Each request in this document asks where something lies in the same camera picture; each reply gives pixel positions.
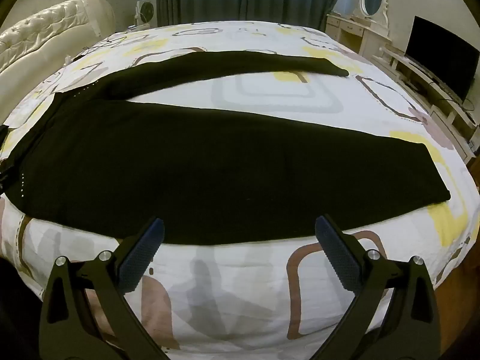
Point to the bed with patterned sheet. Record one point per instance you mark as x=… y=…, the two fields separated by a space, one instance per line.
x=262 y=93

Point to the black pants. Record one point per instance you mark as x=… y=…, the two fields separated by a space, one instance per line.
x=187 y=165

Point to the black flat television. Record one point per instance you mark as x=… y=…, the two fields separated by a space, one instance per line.
x=442 y=56

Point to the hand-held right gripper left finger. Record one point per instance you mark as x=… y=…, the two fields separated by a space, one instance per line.
x=144 y=255

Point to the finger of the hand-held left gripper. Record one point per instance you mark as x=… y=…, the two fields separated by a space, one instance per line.
x=3 y=131

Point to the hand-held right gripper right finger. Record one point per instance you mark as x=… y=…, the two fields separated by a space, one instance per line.
x=335 y=255

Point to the small white fan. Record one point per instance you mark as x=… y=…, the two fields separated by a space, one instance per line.
x=146 y=9

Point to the white television stand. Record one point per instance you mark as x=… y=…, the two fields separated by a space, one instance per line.
x=431 y=86

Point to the white dressing table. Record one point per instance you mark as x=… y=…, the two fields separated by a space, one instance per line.
x=360 y=32

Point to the cream tufted headboard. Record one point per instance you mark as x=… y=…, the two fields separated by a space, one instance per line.
x=45 y=33

